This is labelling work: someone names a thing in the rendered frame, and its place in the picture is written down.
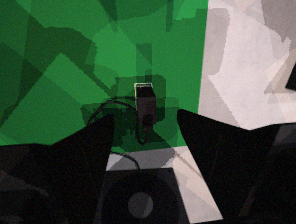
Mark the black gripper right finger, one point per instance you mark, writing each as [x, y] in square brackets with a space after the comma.
[233, 161]

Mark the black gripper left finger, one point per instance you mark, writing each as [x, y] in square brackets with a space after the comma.
[68, 174]

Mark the green circuit board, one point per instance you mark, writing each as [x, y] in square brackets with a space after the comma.
[61, 60]

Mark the black cooling fan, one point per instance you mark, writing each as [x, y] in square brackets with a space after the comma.
[153, 197]

